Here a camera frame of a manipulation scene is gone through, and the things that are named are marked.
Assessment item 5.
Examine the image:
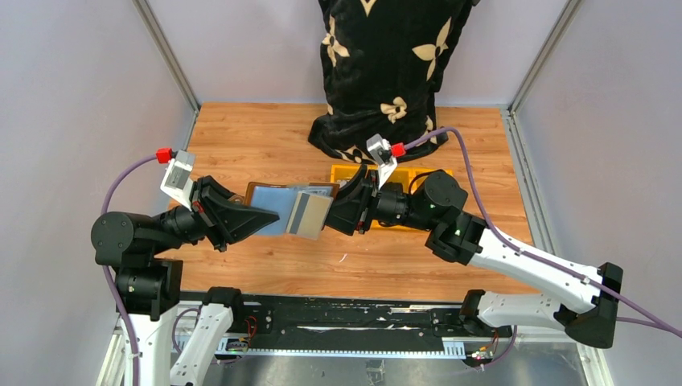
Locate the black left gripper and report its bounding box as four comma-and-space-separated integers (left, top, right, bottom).
152, 172, 280, 253

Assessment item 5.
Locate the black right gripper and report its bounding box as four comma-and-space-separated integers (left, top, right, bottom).
308, 165, 436, 236

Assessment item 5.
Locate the white magnetic stripe card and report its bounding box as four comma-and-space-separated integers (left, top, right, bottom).
286, 191, 333, 240

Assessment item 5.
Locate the brown leather card holder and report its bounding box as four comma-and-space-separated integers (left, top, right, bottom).
245, 182, 339, 236

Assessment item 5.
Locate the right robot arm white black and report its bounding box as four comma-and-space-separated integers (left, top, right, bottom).
325, 166, 623, 349

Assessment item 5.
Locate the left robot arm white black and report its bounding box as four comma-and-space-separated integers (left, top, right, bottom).
91, 176, 279, 385

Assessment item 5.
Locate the yellow bin left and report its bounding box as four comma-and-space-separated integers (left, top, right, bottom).
329, 163, 377, 186

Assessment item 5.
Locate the yellow bin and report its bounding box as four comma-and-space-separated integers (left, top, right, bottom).
329, 163, 377, 186
370, 166, 417, 231
410, 168, 455, 185

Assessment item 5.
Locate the yellow bin middle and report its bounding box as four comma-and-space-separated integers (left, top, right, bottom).
370, 166, 417, 231

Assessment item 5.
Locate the yellow bin right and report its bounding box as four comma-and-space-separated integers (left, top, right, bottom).
410, 168, 455, 185

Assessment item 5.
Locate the black floral blanket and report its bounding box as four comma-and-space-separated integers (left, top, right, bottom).
308, 0, 478, 164

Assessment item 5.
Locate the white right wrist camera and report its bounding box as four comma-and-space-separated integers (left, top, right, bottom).
366, 134, 406, 190

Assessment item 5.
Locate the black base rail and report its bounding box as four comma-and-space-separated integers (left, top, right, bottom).
226, 294, 512, 354

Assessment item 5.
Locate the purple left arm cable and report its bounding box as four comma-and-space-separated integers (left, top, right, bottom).
100, 148, 175, 386

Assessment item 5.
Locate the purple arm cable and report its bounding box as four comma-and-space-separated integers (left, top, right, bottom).
391, 126, 682, 339
100, 148, 175, 386

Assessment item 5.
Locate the aluminium frame rail right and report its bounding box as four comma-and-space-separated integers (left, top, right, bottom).
500, 0, 583, 253

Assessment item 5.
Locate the aluminium frame rail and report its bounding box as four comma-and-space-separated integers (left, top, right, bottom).
132, 0, 201, 115
500, 0, 583, 253

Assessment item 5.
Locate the aluminium frame rail left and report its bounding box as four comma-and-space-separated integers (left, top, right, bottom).
132, 0, 201, 115

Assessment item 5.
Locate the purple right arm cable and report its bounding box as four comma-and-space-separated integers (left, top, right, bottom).
391, 126, 682, 339

